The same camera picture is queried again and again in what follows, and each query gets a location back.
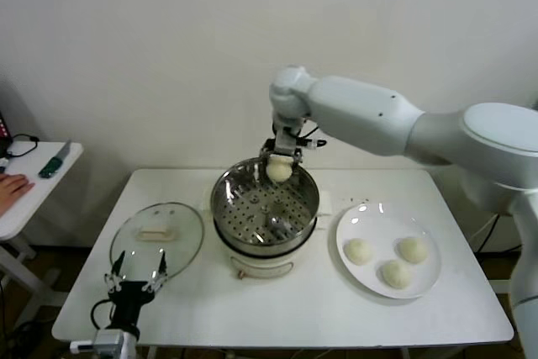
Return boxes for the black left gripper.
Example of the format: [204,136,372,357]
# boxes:
[103,249,169,331]

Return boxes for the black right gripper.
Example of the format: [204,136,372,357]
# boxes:
[259,135,304,166]

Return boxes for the white steamed baozi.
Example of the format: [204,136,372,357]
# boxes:
[265,155,294,184]
[398,236,429,263]
[344,238,374,267]
[381,261,413,290]

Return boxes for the glass lid with cream handle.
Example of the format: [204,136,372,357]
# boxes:
[109,202,206,285]

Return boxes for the stainless steel steamer basket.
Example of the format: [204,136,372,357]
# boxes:
[198,156,333,247]

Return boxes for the bare person hand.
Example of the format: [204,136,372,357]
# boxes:
[0,173,37,215]

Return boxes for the cream electric cooker pot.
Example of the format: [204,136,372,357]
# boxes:
[213,214,329,281]

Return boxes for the white round plate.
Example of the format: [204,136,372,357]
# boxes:
[335,203,443,300]

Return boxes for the white side table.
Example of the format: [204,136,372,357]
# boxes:
[0,142,84,330]

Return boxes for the laptop screen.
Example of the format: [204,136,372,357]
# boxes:
[0,110,13,158]

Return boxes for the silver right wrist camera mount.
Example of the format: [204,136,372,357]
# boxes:
[272,117,307,154]

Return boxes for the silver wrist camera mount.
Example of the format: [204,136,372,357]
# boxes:
[272,117,307,154]
[70,329,140,358]

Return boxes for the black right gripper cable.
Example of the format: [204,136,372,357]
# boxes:
[296,123,328,150]

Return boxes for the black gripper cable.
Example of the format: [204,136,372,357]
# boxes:
[296,123,328,150]
[91,298,119,331]

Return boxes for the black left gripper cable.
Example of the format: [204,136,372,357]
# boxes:
[91,298,119,331]

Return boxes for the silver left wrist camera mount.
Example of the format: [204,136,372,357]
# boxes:
[70,329,140,358]

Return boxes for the green handled knife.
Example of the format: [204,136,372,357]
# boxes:
[39,140,72,180]

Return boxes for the thin black desk cable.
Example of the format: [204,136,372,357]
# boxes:
[6,135,42,161]

